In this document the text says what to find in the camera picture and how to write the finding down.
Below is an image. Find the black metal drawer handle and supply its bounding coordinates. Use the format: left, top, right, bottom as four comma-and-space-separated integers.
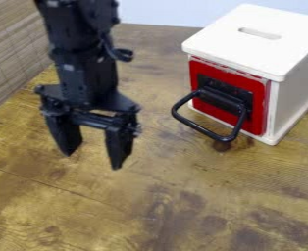
172, 74, 255, 143

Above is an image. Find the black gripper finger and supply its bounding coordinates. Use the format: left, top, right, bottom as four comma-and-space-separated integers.
105, 126, 136, 170
46, 115, 83, 156

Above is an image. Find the black cable loop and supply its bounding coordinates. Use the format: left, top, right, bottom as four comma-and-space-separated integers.
99, 32, 136, 63

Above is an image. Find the red drawer front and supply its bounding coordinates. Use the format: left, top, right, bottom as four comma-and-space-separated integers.
189, 57, 271, 135

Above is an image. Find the white wooden box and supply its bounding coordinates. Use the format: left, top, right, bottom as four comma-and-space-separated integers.
182, 4, 308, 145

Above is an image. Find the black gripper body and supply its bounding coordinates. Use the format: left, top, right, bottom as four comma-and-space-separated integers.
34, 50, 145, 136

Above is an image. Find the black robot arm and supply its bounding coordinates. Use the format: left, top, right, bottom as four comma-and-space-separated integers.
34, 0, 141, 170

